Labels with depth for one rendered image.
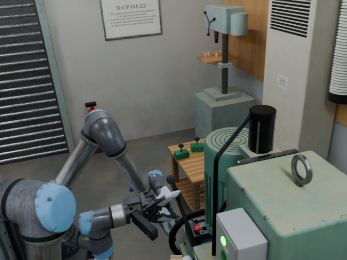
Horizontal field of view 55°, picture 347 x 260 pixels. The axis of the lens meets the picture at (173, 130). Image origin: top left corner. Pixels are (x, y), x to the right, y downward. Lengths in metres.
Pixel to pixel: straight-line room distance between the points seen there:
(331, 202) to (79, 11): 3.33
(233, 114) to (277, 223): 2.73
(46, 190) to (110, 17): 3.00
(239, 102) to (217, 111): 0.24
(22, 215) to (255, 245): 0.56
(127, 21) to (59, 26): 0.70
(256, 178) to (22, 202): 0.56
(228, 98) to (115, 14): 1.48
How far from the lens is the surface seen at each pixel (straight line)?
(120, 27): 3.76
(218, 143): 0.92
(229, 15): 3.04
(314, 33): 2.29
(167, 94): 4.07
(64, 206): 0.90
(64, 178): 1.57
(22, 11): 3.71
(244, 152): 0.80
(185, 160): 2.66
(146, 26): 3.81
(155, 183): 1.71
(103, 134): 1.38
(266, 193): 0.67
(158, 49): 3.90
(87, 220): 1.17
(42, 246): 0.94
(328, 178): 0.74
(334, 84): 2.33
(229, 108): 3.25
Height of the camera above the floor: 1.92
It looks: 26 degrees down
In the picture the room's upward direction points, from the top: 4 degrees counter-clockwise
